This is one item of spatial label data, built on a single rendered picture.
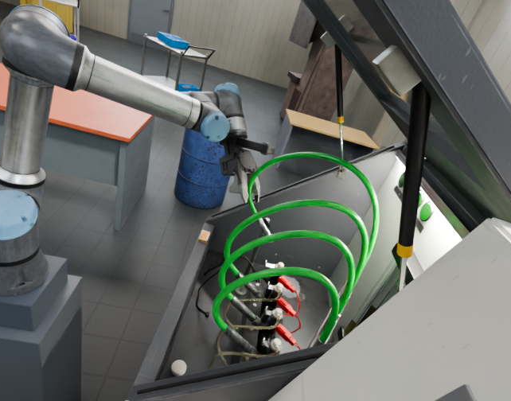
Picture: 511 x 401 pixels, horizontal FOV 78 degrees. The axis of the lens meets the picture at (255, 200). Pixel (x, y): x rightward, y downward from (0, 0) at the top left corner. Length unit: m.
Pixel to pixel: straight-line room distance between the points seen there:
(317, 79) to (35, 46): 5.20
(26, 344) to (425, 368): 0.93
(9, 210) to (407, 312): 0.83
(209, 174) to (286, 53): 7.59
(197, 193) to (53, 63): 2.27
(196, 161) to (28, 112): 1.97
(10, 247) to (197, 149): 1.98
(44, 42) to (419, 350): 0.75
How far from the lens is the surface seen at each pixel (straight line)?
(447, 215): 0.74
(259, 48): 9.99
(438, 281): 0.42
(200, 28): 10.06
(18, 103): 0.92
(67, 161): 2.51
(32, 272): 1.01
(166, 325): 0.88
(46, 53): 0.74
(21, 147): 0.96
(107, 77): 0.75
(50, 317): 1.09
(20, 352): 1.11
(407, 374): 0.41
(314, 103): 5.84
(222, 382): 0.65
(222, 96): 0.97
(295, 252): 1.24
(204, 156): 2.71
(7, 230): 0.91
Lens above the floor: 1.66
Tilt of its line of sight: 30 degrees down
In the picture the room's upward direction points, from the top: 19 degrees clockwise
